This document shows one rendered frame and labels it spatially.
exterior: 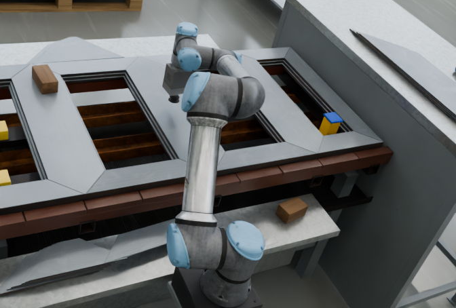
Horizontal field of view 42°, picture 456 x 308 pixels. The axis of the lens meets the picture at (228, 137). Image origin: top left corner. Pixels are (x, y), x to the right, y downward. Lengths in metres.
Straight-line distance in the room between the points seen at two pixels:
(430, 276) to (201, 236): 1.91
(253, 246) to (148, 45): 1.47
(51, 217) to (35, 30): 2.69
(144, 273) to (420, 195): 1.13
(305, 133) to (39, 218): 1.06
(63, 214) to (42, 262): 0.15
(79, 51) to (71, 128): 0.62
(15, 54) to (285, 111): 1.16
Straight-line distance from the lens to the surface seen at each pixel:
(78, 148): 2.01
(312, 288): 2.93
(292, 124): 2.35
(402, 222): 2.51
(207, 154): 1.59
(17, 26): 4.41
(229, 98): 1.61
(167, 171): 1.97
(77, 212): 1.84
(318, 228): 2.20
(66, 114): 2.16
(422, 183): 2.39
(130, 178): 1.92
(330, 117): 2.41
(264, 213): 2.17
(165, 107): 2.26
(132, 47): 2.80
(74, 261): 1.85
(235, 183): 2.04
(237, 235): 1.61
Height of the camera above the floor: 2.15
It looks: 37 degrees down
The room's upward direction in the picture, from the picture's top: 15 degrees clockwise
